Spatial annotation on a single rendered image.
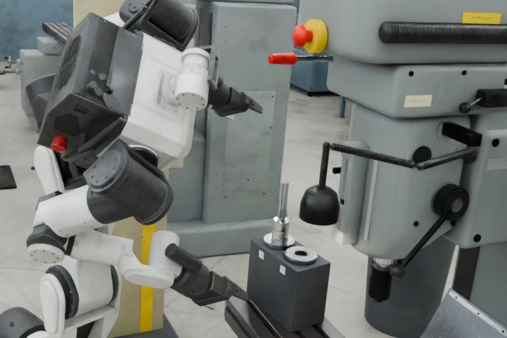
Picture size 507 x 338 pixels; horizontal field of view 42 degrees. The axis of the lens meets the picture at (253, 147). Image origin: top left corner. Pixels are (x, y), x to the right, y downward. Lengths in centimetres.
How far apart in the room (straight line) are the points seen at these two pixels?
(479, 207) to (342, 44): 47
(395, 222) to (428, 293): 224
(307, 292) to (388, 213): 59
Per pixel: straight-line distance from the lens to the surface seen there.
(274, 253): 186
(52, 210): 141
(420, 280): 348
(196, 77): 130
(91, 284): 177
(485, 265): 179
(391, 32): 109
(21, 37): 1020
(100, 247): 152
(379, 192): 131
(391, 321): 361
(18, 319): 221
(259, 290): 195
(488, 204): 142
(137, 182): 126
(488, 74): 131
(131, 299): 332
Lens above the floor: 192
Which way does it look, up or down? 17 degrees down
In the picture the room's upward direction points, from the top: 4 degrees clockwise
